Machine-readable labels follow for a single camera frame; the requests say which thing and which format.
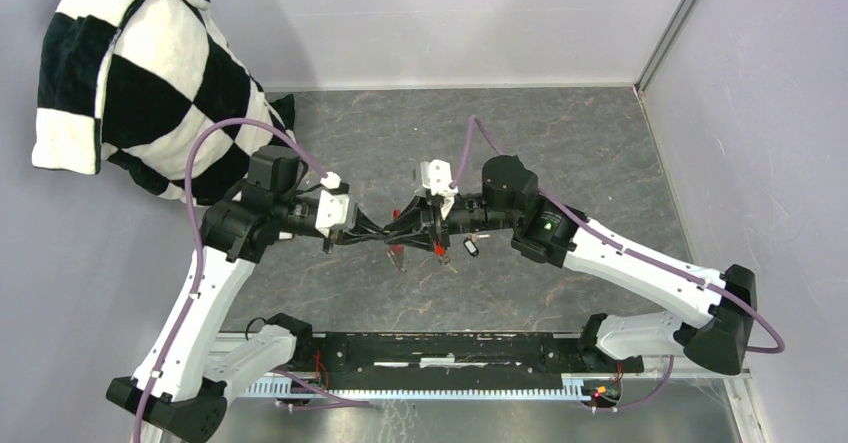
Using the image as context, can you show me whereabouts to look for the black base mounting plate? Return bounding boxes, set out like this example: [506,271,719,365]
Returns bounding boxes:
[280,332,645,390]

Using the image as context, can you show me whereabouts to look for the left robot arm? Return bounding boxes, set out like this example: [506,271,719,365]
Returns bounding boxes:
[107,146,362,442]

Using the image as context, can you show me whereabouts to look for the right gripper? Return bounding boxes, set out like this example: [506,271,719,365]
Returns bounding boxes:
[384,193,519,254]

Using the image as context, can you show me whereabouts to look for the black white checkered cloth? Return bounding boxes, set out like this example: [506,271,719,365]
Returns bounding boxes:
[31,0,295,206]

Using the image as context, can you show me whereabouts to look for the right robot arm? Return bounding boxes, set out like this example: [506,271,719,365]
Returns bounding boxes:
[385,156,756,375]

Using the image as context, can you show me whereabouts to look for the aluminium frame rail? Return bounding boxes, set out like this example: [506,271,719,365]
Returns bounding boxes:
[129,331,770,443]

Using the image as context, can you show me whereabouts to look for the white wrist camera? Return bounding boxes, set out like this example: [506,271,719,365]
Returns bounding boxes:
[414,159,458,219]
[314,172,357,236]

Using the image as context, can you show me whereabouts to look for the key with red tag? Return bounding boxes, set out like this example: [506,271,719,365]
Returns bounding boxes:
[433,241,457,273]

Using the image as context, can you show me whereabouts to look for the key with black tag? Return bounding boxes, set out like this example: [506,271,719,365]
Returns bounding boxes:
[462,233,492,257]

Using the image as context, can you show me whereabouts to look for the white toothed cable duct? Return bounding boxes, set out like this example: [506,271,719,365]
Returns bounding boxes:
[241,375,590,402]

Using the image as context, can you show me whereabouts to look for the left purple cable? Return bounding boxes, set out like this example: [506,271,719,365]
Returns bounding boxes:
[131,117,372,443]

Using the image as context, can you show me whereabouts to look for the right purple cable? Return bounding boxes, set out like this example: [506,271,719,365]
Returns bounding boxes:
[449,115,786,414]

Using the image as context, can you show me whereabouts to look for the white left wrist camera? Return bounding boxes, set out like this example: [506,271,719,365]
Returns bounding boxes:
[314,172,357,236]

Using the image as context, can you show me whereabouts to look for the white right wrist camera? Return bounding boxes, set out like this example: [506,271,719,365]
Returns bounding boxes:
[414,159,458,219]

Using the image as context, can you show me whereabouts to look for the purple cable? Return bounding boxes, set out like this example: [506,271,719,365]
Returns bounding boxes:
[449,115,786,414]
[131,117,372,443]

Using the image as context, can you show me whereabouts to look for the metal key organizer red handle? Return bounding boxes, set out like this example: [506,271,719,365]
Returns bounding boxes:
[387,244,406,273]

